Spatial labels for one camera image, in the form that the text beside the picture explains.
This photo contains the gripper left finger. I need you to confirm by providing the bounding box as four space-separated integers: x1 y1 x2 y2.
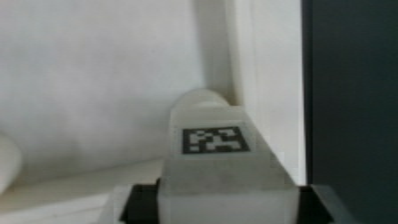
102 184 157 224

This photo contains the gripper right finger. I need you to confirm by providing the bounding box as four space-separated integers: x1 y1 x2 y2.
296 184 358 224

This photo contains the white table leg front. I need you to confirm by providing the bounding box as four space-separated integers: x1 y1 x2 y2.
157 89 298 224

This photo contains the white square table top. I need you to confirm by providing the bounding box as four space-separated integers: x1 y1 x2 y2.
0 0 305 224

